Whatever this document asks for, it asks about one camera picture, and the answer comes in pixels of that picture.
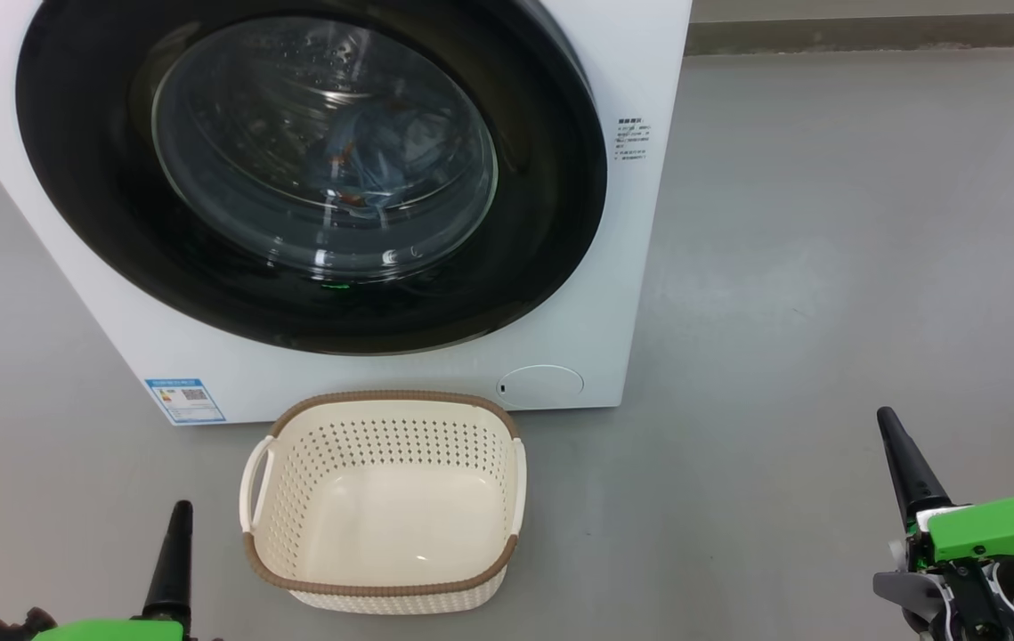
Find blue energy label sticker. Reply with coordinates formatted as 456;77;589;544
145;378;227;426

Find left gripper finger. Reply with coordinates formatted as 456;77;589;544
142;499;196;626

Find white front-load washing machine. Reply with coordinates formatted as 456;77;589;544
0;0;694;426

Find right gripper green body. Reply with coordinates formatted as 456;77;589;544
872;497;1014;641

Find black printed text label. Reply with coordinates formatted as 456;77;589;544
617;117;650;163

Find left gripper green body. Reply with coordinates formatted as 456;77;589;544
26;617;224;641

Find cream perforated laundry basket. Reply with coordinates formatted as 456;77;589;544
239;390;528;615

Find black round glass washer door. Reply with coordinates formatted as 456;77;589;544
15;0;609;355

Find stainless steel washing machine drum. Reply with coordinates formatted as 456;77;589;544
153;16;499;279

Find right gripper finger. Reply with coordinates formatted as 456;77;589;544
876;406;953;528

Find round white filter cover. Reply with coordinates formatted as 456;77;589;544
496;364;585;410

